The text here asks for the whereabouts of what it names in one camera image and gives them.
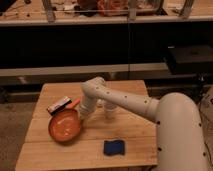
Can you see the orange clutter on shelf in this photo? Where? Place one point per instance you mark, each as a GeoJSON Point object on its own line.
{"type": "Point", "coordinates": [115, 7]}

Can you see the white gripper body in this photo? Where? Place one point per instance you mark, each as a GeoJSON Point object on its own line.
{"type": "Point", "coordinates": [85, 111]}

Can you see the orange ceramic bowl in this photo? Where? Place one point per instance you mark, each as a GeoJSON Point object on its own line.
{"type": "Point", "coordinates": [65, 125]}

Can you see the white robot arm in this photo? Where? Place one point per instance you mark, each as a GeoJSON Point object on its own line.
{"type": "Point", "coordinates": [179, 134]}

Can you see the orange marker pen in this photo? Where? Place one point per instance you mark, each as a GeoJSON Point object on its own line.
{"type": "Point", "coordinates": [73, 104]}

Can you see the blue sponge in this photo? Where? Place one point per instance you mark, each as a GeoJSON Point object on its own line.
{"type": "Point", "coordinates": [115, 147]}

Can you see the black and silver eraser block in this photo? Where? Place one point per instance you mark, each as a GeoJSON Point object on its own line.
{"type": "Point", "coordinates": [58, 105]}

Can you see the black box on right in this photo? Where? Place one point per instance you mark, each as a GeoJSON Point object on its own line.
{"type": "Point", "coordinates": [194, 59]}

